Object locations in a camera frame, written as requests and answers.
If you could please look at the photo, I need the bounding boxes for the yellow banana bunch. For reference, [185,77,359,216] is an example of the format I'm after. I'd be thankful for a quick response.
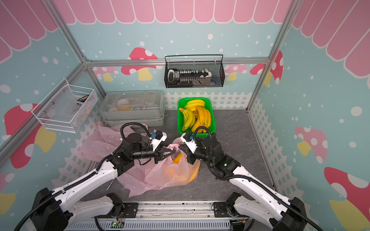
[173,153,183,164]

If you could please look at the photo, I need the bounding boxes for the green plastic basket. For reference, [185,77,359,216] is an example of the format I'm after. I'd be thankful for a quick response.
[177,97,217,137]

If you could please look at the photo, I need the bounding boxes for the white wire mesh basket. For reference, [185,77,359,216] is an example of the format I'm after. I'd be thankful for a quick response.
[31,79,98,133]

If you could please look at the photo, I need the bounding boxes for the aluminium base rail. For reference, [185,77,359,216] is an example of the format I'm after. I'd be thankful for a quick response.
[69,200,255,231]

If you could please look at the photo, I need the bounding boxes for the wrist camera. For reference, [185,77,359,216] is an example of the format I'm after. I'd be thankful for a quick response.
[151,130,167,151]
[180,132,198,154]

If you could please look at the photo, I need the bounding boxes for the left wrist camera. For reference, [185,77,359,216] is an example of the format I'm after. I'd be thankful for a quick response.
[151,130,167,151]

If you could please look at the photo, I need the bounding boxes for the pink plastic bag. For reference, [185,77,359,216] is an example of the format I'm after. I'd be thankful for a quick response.
[117,138,200,197]

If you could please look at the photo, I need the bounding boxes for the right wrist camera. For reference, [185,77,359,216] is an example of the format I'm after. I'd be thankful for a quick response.
[180,132,198,154]

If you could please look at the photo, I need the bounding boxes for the bananas in green basket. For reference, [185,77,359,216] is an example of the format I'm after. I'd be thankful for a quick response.
[178,99,212,134]

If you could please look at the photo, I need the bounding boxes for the black wire mesh basket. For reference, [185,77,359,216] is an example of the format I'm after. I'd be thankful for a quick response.
[164,54,225,88]

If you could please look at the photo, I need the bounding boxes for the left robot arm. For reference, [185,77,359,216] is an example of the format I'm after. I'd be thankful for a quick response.
[15,122,173,231]

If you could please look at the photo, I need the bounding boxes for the clear plastic storage box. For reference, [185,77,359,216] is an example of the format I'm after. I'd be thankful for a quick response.
[99,90,165,127]

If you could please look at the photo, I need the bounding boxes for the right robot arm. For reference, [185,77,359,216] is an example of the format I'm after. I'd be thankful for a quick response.
[180,127,322,231]

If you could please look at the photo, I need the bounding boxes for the pink plastic bags pile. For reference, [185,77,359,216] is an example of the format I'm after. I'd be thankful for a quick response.
[76,120,151,164]

